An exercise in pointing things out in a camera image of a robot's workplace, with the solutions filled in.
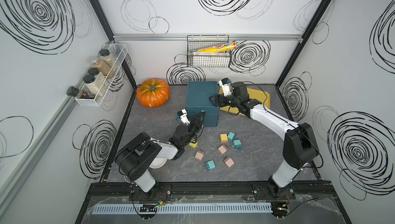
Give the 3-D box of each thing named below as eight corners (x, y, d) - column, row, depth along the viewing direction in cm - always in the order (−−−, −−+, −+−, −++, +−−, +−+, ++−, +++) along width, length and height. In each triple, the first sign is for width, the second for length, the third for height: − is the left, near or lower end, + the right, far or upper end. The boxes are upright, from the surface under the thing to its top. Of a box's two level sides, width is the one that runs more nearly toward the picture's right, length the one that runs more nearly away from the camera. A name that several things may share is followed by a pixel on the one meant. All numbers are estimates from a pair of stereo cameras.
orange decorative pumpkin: (139, 110, 107) (133, 99, 97) (146, 90, 119) (141, 78, 109) (167, 110, 107) (164, 99, 97) (170, 90, 119) (168, 78, 110)
